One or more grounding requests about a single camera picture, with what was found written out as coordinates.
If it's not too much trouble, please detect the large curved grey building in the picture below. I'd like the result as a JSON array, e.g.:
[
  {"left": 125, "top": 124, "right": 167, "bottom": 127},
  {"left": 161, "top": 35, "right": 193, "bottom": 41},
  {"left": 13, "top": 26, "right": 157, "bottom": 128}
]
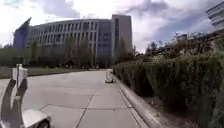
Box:
[{"left": 13, "top": 13, "right": 134, "bottom": 69}]

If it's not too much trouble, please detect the concrete kerb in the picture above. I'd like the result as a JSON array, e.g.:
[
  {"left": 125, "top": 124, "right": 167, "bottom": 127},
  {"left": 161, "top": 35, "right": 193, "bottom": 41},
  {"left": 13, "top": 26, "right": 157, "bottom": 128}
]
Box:
[{"left": 112, "top": 74, "right": 168, "bottom": 128}]

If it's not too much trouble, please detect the pale building with balconies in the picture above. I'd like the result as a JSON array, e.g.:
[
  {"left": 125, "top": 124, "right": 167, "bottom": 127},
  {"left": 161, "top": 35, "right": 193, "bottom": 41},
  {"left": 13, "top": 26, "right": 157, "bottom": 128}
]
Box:
[{"left": 205, "top": 0, "right": 224, "bottom": 33}]

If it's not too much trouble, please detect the bare soil strip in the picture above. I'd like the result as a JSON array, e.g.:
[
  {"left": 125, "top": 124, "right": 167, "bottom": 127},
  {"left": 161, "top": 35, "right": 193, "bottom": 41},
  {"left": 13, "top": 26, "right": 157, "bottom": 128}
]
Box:
[{"left": 143, "top": 94, "right": 201, "bottom": 128}]

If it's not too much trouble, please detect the grass strip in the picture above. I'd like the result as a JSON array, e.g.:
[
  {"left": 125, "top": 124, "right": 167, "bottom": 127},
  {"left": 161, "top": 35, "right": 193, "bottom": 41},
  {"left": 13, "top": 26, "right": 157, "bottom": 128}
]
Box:
[{"left": 0, "top": 65, "right": 84, "bottom": 80}]

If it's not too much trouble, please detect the green hedge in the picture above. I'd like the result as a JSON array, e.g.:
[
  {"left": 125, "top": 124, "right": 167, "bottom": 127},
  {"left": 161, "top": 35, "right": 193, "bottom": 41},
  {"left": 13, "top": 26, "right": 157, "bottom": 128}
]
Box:
[{"left": 112, "top": 39, "right": 224, "bottom": 128}]

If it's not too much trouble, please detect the grey concrete slab pavement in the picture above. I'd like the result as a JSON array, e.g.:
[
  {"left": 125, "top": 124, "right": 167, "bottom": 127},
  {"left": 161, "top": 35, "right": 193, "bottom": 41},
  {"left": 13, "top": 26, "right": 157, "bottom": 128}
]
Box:
[{"left": 0, "top": 69, "right": 151, "bottom": 128}]

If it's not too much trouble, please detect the row of trees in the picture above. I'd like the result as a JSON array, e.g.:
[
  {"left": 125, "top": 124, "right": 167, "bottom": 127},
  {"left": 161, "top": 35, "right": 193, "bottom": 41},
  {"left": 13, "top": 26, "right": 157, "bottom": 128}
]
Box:
[{"left": 0, "top": 36, "right": 138, "bottom": 70}]

